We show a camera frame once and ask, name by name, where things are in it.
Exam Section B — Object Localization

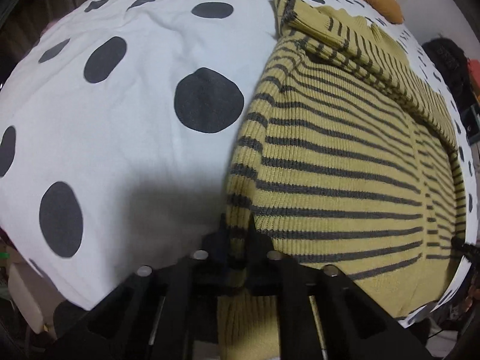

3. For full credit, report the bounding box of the yellow grey striped knit sweater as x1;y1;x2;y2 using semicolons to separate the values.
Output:
216;0;468;360

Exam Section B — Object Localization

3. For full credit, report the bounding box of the white black-dotted bed cover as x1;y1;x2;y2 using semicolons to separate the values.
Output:
1;0;479;309

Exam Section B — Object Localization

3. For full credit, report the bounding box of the black bag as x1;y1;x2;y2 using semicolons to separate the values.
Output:
422;37;475;112

